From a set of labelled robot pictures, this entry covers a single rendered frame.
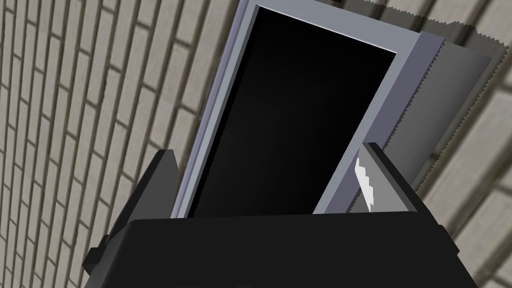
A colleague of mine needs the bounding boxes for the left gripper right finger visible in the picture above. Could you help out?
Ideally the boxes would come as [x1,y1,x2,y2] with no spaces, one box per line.
[348,141,420,214]

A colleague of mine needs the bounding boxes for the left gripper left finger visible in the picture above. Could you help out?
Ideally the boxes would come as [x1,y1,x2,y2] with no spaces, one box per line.
[105,149,180,240]

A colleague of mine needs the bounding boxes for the grey microwave oven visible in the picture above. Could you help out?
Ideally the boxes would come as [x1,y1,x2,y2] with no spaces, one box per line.
[169,0,494,220]

